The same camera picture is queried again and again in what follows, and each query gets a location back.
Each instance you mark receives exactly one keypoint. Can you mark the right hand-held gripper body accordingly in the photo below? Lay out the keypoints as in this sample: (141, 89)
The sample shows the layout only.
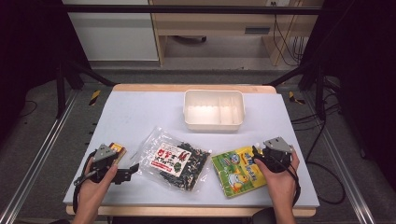
(277, 146)

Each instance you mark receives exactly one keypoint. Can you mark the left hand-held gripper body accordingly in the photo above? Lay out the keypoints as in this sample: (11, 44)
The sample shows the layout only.
(104, 153)

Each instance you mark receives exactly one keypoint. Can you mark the yellow drink pouch white cap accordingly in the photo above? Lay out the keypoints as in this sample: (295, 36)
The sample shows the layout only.
(236, 172)

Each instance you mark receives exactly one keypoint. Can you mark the clear bag of seaweed snack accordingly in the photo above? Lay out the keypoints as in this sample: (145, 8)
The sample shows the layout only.
(174, 158)

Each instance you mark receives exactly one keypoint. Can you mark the white plastic divided container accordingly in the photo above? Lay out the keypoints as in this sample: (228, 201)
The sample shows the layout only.
(213, 109)

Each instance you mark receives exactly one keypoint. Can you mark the person's left hand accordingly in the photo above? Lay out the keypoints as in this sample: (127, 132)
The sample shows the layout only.
(95, 189)

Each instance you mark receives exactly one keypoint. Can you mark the person's right hand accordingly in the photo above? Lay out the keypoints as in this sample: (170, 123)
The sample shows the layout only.
(281, 183)

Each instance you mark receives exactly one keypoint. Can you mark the small yellow red packet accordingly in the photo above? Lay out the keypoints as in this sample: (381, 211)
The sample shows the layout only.
(120, 149)

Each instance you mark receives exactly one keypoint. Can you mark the yellow black floor tape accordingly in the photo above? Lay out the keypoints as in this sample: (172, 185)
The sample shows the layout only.
(294, 98)
(94, 97)

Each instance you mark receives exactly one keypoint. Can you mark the black metal stand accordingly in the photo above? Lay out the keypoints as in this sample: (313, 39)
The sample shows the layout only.
(319, 90)
(60, 90)

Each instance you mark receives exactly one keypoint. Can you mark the wooden table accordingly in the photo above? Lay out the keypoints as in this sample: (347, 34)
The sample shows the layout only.
(186, 87)

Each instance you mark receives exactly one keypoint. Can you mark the white cabinet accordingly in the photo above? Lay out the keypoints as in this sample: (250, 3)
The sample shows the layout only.
(115, 34)

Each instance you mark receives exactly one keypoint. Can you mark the dark curtain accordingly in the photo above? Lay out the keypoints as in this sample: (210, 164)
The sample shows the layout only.
(364, 62)
(28, 46)

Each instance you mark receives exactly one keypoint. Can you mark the light wooden desk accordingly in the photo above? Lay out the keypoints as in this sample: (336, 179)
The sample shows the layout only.
(218, 21)

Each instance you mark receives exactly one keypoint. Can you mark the aluminium floor rail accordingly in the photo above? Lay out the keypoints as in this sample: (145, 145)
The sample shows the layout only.
(342, 161)
(40, 149)

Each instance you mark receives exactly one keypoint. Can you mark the black horizontal frame bar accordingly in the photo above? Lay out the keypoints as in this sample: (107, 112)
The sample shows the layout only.
(186, 9)

